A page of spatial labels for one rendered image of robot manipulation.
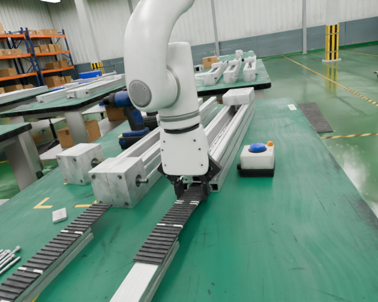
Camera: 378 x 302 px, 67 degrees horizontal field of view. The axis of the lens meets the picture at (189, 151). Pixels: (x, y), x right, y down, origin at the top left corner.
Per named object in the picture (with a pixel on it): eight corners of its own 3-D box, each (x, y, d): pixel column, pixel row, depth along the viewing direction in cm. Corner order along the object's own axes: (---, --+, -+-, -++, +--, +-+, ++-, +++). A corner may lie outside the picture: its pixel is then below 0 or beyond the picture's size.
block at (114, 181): (141, 209, 66) (132, 172, 63) (98, 207, 70) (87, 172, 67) (157, 190, 74) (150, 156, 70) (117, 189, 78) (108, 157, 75)
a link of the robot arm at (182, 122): (149, 118, 56) (152, 133, 57) (191, 115, 53) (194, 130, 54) (166, 108, 63) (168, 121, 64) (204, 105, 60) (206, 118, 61)
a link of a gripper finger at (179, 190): (162, 174, 63) (167, 200, 65) (175, 174, 62) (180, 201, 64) (168, 168, 66) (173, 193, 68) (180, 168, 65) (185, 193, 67)
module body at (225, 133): (219, 192, 68) (215, 159, 65) (181, 190, 71) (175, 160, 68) (255, 110, 138) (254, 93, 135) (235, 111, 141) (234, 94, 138)
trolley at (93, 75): (110, 124, 526) (96, 68, 492) (83, 127, 534) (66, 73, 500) (127, 111, 622) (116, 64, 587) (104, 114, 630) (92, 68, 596)
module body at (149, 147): (149, 190, 75) (143, 160, 72) (117, 189, 78) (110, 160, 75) (218, 112, 144) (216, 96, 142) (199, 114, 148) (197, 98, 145)
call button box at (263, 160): (273, 177, 71) (272, 154, 69) (235, 177, 74) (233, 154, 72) (275, 164, 78) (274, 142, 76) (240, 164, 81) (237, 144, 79)
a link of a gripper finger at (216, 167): (189, 145, 59) (183, 167, 62) (224, 157, 58) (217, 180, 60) (191, 143, 60) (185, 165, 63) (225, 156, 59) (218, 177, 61)
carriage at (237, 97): (250, 110, 116) (249, 93, 113) (224, 112, 119) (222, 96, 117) (254, 102, 130) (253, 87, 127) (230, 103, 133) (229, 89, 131)
